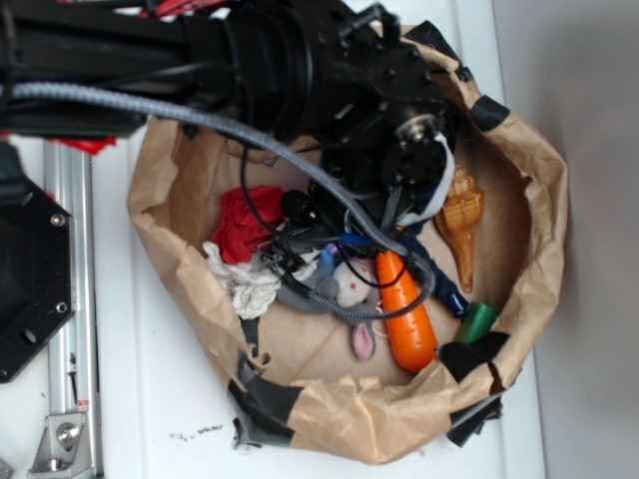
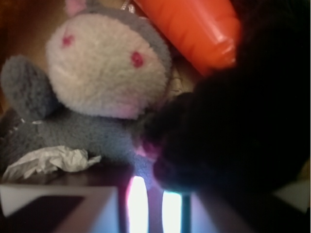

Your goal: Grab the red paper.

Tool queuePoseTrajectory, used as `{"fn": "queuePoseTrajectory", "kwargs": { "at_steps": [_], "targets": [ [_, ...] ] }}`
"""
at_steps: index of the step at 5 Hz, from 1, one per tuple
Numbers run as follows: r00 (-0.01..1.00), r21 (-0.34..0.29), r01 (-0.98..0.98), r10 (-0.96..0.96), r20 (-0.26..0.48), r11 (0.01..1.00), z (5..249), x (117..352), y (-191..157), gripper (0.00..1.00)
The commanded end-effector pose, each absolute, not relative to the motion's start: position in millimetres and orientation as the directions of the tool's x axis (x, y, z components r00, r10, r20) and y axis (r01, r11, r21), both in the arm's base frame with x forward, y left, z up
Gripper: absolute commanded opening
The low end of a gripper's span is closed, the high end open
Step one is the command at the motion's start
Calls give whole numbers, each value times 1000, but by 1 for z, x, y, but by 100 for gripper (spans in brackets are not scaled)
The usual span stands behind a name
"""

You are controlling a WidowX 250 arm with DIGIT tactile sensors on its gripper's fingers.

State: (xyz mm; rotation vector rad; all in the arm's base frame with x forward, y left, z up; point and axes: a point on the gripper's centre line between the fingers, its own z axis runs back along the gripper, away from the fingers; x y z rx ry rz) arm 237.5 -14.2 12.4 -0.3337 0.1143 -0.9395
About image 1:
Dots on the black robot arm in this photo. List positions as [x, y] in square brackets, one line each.
[268, 72]

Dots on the orange plastic carrot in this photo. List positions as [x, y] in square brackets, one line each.
[412, 338]

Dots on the crumpled white paper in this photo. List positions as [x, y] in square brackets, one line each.
[251, 286]

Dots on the silver corner bracket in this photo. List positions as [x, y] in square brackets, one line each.
[64, 450]

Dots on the brown plastic conch shell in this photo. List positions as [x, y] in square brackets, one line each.
[457, 222]

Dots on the aluminium frame rail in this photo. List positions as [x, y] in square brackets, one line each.
[72, 352]

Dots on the green plastic block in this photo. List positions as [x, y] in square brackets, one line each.
[476, 322]

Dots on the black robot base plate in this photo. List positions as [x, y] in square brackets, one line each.
[36, 275]

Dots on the brown paper bag bin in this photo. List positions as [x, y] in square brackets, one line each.
[297, 383]

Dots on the grey plush bunny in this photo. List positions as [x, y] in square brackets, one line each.
[348, 289]

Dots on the white tray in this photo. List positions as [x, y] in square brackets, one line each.
[166, 414]

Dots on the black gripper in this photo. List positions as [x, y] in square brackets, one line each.
[396, 161]

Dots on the red paper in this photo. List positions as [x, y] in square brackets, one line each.
[239, 232]

